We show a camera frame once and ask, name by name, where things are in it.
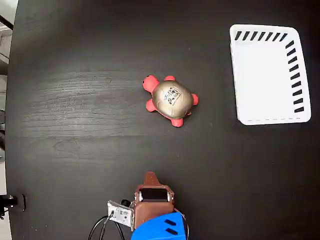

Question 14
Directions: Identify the pink turtle toy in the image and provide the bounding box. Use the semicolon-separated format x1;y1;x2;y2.
142;74;200;128

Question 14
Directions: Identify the white plastic basket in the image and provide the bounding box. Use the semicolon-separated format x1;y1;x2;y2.
229;23;312;126

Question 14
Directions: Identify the black table clamp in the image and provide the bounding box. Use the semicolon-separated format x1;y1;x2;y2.
0;193;27;213

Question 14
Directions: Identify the black metal bar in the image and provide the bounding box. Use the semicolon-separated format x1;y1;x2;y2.
0;14;15;30

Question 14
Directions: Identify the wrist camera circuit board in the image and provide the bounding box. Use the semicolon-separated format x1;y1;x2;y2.
107;198;135;228

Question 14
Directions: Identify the black cable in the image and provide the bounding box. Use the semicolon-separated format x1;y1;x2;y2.
113;221;125;240
88;211;115;240

